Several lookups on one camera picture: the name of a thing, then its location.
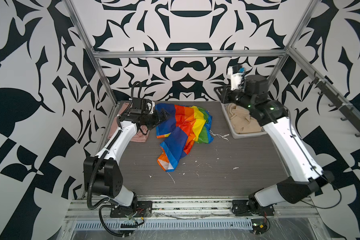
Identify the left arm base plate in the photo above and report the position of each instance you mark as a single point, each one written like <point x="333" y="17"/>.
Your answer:
<point x="136" y="209"/>

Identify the aluminium frame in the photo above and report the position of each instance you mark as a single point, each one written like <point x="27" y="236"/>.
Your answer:
<point x="183" y="49"/>

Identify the white slotted cable duct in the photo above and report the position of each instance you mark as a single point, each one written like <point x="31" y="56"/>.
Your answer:
<point x="188" y="224"/>

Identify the pink shorts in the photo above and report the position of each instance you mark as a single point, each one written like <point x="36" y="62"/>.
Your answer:
<point x="130" y="127"/>

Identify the rainbow coloured shorts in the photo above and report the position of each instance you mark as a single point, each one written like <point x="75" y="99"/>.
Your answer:
<point x="185" y="127"/>

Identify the white plastic basket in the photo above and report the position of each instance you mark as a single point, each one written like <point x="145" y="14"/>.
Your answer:
<point x="222" y="94"/>

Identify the small electronics board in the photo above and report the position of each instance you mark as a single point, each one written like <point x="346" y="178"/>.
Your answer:
<point x="259" y="227"/>

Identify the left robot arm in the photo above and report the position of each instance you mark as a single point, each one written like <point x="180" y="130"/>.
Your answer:
<point x="102" y="176"/>

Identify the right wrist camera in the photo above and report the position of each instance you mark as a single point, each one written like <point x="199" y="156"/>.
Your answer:
<point x="237" y="77"/>

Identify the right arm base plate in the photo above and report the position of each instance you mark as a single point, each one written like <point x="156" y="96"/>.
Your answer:
<point x="250" y="208"/>

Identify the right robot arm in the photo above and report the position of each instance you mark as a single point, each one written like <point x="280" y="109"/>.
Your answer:
<point x="306" y="176"/>

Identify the beige shorts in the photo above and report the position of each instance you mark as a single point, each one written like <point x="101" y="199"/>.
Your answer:
<point x="241" y="120"/>

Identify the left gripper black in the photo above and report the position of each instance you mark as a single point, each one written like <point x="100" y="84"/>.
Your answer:
<point x="158" y="118"/>

